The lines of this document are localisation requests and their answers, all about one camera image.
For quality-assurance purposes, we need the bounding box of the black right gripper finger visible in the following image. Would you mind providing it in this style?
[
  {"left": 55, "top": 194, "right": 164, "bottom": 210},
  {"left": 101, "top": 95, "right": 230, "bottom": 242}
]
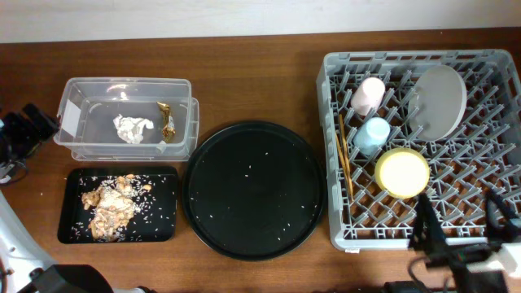
[
  {"left": 485, "top": 190, "right": 520, "bottom": 243},
  {"left": 409, "top": 193, "right": 448, "bottom": 255}
]

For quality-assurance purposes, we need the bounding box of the yellow bowl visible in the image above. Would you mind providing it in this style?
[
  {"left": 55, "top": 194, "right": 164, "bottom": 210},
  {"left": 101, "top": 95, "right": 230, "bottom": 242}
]
[{"left": 374, "top": 148, "right": 431, "bottom": 199}]

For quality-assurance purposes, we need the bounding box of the white tissue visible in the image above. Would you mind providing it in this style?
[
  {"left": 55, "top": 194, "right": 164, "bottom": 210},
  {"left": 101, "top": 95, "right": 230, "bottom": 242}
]
[{"left": 113, "top": 115, "right": 154, "bottom": 144}]

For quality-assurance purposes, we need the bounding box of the blue cup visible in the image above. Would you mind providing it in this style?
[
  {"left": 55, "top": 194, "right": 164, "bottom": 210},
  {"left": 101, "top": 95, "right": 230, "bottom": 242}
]
[{"left": 353, "top": 117, "right": 391, "bottom": 156}]

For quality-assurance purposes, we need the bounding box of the nuts and rice food waste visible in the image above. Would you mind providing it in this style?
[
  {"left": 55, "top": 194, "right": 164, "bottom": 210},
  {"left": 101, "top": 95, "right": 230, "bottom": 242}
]
[{"left": 68, "top": 173, "right": 158, "bottom": 243}]

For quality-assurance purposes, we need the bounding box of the wooden chopstick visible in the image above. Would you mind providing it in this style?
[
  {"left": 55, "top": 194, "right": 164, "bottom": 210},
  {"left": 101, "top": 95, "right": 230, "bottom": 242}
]
[
  {"left": 335, "top": 135, "right": 354, "bottom": 201},
  {"left": 339, "top": 113, "right": 354, "bottom": 202}
]

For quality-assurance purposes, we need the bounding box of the grey round plate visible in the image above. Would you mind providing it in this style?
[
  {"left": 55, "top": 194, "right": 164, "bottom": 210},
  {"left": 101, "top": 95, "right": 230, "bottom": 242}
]
[{"left": 408, "top": 65, "right": 467, "bottom": 142}]

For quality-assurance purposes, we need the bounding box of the gold snack wrapper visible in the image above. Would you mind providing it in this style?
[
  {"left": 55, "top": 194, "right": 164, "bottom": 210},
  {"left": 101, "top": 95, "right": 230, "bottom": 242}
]
[{"left": 157, "top": 102, "right": 176, "bottom": 143}]

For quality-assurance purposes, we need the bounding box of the pink cup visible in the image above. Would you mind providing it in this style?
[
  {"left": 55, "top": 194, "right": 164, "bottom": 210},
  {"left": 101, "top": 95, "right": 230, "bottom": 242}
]
[{"left": 351, "top": 77, "right": 385, "bottom": 116}]

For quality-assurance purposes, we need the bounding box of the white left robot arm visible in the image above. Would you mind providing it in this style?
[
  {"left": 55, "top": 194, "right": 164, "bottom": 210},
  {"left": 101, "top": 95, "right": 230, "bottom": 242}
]
[{"left": 1, "top": 103, "right": 118, "bottom": 293}]

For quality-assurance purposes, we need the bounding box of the clear plastic waste bin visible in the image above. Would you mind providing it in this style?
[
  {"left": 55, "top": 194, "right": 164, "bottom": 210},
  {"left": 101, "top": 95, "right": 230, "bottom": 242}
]
[{"left": 54, "top": 77, "right": 199, "bottom": 161}]

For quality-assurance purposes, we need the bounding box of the grey dishwasher rack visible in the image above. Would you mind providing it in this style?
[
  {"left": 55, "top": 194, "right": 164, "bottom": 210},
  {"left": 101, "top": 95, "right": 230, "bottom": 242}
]
[{"left": 316, "top": 49, "right": 520, "bottom": 252}]

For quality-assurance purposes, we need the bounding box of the black rectangular tray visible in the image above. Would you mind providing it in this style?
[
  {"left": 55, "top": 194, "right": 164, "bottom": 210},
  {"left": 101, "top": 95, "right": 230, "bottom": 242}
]
[{"left": 57, "top": 165, "right": 177, "bottom": 244}]

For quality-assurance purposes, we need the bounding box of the round black serving tray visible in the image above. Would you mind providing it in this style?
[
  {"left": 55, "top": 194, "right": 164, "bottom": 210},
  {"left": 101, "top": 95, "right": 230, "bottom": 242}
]
[{"left": 182, "top": 121, "right": 327, "bottom": 261}]

